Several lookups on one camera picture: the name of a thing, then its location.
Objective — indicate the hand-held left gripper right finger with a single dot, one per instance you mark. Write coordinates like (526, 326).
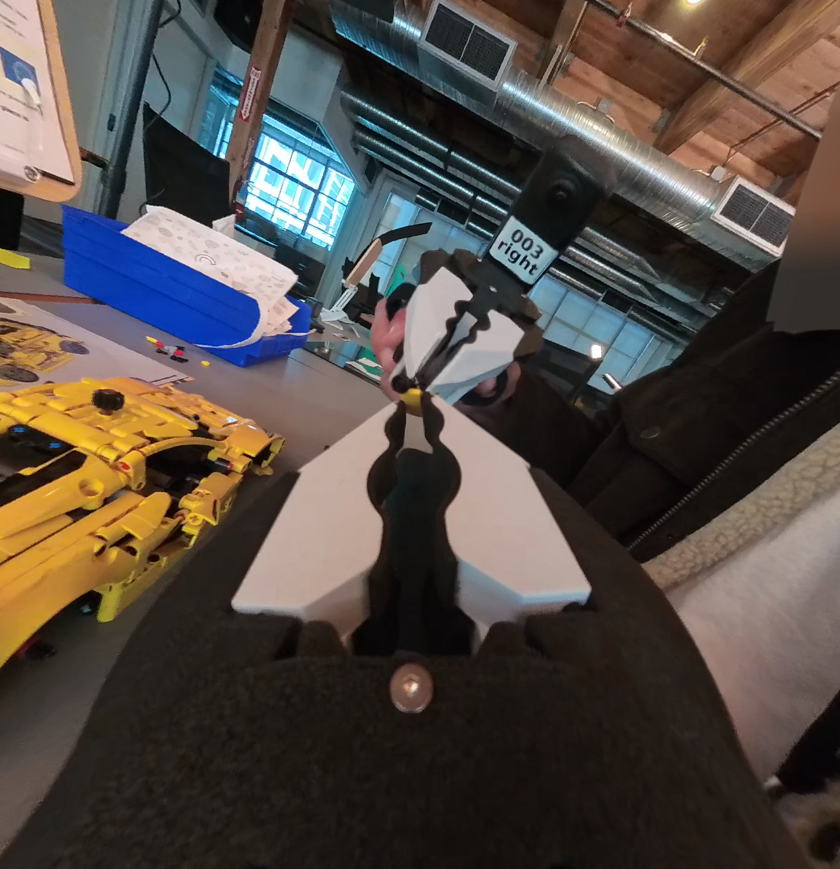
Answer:
(515, 543)

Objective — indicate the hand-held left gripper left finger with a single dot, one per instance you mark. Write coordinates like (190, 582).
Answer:
(304, 543)

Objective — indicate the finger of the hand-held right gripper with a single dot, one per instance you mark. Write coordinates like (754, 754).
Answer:
(430, 312)
(488, 353)

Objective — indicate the yellow small plate brick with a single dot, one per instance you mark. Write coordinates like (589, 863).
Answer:
(411, 399)

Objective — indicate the yellow toy brick car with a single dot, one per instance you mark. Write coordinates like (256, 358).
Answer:
(87, 489)

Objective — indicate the small black round brick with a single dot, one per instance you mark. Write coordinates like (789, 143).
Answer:
(107, 399)

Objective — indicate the person's right forearm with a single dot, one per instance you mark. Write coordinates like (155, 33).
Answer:
(562, 428)

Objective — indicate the grey desk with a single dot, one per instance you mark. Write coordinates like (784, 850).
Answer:
(291, 407)

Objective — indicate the person's right hand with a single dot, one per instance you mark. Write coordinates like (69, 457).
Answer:
(386, 339)

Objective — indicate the curved wood and black lamp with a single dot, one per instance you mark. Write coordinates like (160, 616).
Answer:
(365, 271)

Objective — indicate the green booklet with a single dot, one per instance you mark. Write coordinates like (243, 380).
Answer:
(362, 369)

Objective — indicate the white air vent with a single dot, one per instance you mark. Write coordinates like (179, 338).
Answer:
(752, 214)
(467, 41)

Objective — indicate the white paper strip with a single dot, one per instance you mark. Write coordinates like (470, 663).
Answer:
(253, 326)

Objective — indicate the large window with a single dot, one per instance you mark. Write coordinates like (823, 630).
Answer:
(297, 190)

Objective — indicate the white patterned paper bag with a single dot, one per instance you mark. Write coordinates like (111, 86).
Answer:
(209, 258)

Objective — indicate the pile of small bricks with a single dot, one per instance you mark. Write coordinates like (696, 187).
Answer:
(165, 347)

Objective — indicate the white shirt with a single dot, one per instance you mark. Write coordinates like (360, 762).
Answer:
(766, 611)

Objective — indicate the blue plastic bin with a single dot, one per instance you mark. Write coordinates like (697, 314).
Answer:
(134, 285)

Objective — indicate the open instruction booklet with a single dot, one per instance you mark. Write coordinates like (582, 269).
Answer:
(39, 339)

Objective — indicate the yellow paper strip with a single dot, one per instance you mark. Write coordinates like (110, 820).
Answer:
(5, 256)

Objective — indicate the wooden instruction board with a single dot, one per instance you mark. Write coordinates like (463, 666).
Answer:
(26, 102)

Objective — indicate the silver air duct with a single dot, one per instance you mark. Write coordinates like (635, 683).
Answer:
(630, 156)

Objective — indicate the wooden post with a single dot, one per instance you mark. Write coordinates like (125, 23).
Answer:
(257, 88)

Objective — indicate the grey wall pipe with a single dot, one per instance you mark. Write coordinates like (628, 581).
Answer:
(131, 102)

